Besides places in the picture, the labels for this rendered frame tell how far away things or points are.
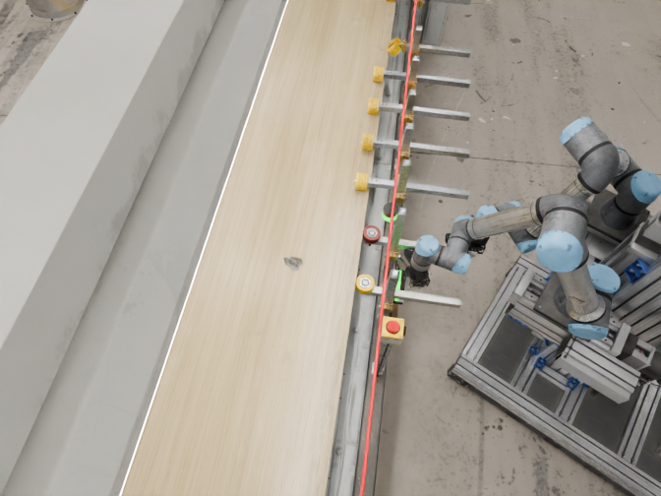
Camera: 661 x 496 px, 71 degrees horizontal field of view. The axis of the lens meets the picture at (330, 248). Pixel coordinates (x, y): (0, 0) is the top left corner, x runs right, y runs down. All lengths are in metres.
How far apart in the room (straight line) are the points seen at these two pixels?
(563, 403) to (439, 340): 0.72
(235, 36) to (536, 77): 4.12
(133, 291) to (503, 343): 2.53
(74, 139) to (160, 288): 0.12
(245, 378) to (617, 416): 1.92
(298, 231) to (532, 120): 2.55
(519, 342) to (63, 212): 2.64
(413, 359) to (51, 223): 2.63
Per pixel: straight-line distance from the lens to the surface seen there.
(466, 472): 2.78
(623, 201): 2.19
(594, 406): 2.86
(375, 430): 2.00
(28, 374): 0.28
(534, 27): 5.08
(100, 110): 0.33
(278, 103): 2.60
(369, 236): 2.07
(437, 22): 4.33
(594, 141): 1.79
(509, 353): 2.76
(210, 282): 2.01
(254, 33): 0.53
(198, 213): 0.39
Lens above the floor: 2.67
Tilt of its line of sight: 60 degrees down
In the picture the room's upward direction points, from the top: 1 degrees clockwise
